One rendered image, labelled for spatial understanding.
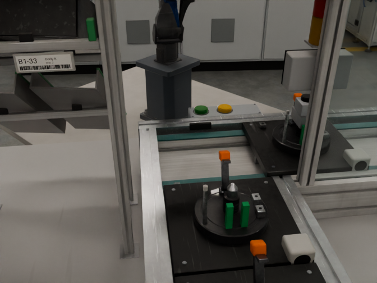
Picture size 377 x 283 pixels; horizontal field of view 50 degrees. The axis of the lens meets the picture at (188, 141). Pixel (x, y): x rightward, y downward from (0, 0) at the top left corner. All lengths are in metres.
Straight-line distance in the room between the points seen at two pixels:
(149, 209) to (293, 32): 3.47
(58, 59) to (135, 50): 3.38
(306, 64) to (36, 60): 0.48
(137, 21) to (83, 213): 3.08
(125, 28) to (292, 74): 3.24
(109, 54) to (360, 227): 0.67
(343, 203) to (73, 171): 0.69
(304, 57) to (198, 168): 0.39
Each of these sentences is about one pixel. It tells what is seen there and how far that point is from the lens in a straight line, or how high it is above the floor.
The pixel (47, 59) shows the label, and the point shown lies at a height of 1.29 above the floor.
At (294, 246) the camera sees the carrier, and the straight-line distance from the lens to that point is 0.72.
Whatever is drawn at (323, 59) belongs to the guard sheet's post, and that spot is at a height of 1.24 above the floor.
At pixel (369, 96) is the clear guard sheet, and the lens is 0.87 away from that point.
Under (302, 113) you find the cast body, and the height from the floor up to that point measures 1.06.
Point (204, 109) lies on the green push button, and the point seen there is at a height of 0.97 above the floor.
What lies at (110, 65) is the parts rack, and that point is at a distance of 0.65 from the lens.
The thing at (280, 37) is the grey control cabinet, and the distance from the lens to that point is 4.13.
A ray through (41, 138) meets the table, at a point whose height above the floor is 0.86.
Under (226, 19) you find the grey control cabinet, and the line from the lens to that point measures 3.96.
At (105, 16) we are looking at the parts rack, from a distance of 0.63.
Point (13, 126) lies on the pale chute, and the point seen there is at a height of 1.03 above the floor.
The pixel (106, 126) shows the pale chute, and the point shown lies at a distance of 1.02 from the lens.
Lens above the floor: 1.49
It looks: 31 degrees down
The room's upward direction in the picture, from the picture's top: straight up
